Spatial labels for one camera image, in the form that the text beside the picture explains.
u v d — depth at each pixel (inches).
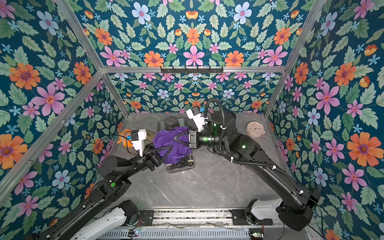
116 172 18.9
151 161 19.4
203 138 19.1
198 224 28.6
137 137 19.1
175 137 20.7
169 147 20.4
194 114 19.8
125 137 18.8
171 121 28.9
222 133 16.4
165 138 20.5
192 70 36.6
